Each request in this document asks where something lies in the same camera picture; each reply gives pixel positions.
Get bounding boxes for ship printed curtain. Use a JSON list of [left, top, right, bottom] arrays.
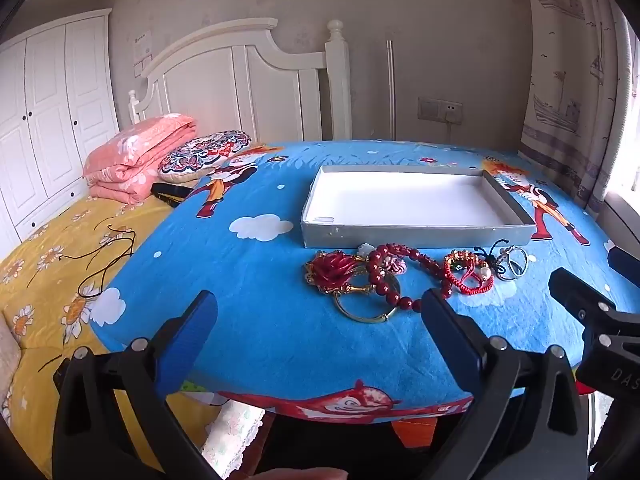
[[517, 0, 635, 217]]

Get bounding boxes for red string bracelets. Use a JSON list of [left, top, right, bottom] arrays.
[[443, 250, 497, 295]]

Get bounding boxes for white wardrobe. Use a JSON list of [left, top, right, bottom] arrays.
[[0, 8, 121, 261]]

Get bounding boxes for gold ornate bangle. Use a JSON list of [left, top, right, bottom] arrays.
[[303, 259, 401, 322]]

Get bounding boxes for yellow floral bedsheet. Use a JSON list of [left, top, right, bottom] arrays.
[[0, 192, 226, 479]]

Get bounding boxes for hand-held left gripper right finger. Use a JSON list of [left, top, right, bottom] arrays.
[[421, 287, 589, 480]]

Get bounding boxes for person's left hand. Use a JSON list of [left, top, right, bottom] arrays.
[[252, 467, 351, 480]]

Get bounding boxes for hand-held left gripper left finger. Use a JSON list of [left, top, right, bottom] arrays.
[[52, 290, 219, 480]]

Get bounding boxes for dark red bead bracelet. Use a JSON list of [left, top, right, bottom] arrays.
[[366, 243, 454, 312]]

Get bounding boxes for grey shallow cardboard box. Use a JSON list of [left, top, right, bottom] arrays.
[[301, 164, 537, 250]]

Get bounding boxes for white lace cloth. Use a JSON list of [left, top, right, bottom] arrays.
[[200, 400, 266, 480]]

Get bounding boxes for round patterned cushion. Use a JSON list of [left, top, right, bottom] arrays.
[[158, 130, 252, 184]]

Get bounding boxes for pink knotted ornament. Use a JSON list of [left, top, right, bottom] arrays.
[[357, 242, 410, 275]]

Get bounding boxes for wall switch socket panel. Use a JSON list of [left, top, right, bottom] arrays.
[[418, 96, 463, 124]]

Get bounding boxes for silver ring ornament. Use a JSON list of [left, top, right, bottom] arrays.
[[494, 245, 529, 281]]

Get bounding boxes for white wooden headboard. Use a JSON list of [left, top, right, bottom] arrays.
[[128, 17, 353, 143]]

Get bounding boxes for pink folded quilt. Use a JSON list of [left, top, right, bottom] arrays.
[[82, 114, 199, 205]]

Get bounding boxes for black strap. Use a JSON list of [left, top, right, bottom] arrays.
[[151, 183, 194, 209]]

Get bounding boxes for metal pole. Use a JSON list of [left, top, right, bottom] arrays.
[[384, 39, 397, 142]]

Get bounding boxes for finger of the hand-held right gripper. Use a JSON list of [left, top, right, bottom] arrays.
[[548, 267, 620, 328], [607, 247, 640, 277]]

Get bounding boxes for thin black cord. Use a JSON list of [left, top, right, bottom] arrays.
[[59, 225, 137, 307]]

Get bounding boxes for red rose ornament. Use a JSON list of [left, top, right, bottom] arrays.
[[311, 252, 363, 289]]

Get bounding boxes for blue cartoon printed blanket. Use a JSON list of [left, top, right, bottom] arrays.
[[90, 140, 632, 418]]

